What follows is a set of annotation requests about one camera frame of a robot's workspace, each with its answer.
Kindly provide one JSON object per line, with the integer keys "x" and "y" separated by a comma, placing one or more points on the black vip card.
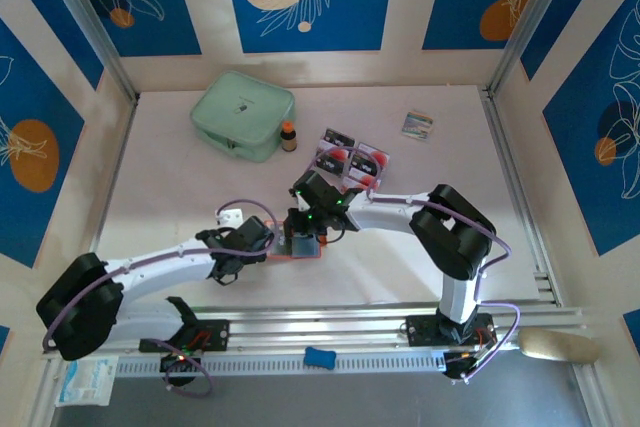
{"x": 281, "y": 243}
{"x": 365, "y": 162}
{"x": 330, "y": 165}
{"x": 340, "y": 137}

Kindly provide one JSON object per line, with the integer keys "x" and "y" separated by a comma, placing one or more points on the orange card holder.
{"x": 305, "y": 249}

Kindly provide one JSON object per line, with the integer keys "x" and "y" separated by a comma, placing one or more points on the white card red circle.
{"x": 372, "y": 149}
{"x": 362, "y": 177}

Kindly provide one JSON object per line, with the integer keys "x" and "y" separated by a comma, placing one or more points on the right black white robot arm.
{"x": 450, "y": 232}

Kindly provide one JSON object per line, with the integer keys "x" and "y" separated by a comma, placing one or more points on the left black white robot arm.
{"x": 160, "y": 264}

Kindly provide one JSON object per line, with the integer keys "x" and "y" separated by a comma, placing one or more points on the brown bottle orange cap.
{"x": 288, "y": 139}

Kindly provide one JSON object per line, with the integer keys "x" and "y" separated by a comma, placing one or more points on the mint green zip pouch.
{"x": 240, "y": 107}

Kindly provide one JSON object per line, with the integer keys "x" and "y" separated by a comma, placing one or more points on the small printed paper packet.
{"x": 416, "y": 124}

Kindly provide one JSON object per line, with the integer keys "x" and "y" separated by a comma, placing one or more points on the blue bone-shaped sponge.
{"x": 319, "y": 357}

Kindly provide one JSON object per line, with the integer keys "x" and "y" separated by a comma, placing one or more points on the left black controller board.
{"x": 180, "y": 362}

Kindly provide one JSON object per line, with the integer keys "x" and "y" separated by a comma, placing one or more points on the black controller board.
{"x": 457, "y": 364}
{"x": 180, "y": 362}

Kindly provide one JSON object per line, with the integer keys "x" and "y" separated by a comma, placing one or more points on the right black controller board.
{"x": 457, "y": 364}

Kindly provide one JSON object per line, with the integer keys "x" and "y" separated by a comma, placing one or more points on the white blue gauze packet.
{"x": 85, "y": 379}

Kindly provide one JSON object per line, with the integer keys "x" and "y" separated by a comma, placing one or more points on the gold oval pad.
{"x": 560, "y": 347}

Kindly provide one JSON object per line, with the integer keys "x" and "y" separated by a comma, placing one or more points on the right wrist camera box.
{"x": 303, "y": 202}

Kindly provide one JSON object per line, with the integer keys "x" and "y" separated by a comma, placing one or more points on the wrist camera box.
{"x": 303, "y": 202}
{"x": 230, "y": 217}

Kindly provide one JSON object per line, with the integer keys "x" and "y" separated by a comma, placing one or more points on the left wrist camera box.
{"x": 230, "y": 217}

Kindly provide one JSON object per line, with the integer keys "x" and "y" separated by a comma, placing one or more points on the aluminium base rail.
{"x": 320, "y": 327}

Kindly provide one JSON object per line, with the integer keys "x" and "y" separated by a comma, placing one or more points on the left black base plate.
{"x": 217, "y": 334}

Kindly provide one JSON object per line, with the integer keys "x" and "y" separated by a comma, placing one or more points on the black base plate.
{"x": 422, "y": 329}
{"x": 217, "y": 334}

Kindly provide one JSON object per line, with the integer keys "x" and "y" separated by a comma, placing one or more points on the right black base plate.
{"x": 422, "y": 329}

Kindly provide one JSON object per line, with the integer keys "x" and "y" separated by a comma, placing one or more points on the aluminium side rail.
{"x": 497, "y": 127}
{"x": 121, "y": 147}

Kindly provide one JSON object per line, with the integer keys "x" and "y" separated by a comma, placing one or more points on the aluminium frame post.
{"x": 531, "y": 22}
{"x": 91, "y": 22}

